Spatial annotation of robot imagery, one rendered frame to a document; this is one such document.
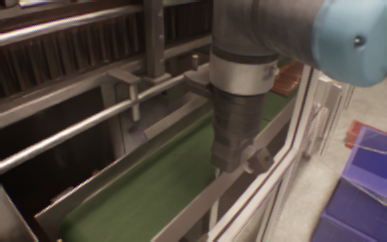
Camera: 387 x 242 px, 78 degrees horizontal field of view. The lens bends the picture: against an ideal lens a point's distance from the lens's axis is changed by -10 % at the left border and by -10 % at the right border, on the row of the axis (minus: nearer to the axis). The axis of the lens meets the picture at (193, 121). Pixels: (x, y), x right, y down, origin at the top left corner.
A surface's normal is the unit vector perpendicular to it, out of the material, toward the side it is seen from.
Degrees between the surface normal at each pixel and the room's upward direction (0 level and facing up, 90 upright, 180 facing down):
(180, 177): 2
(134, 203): 2
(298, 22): 86
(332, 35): 88
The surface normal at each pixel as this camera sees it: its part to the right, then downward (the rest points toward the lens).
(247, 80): -0.02, 0.55
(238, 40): -0.40, 0.50
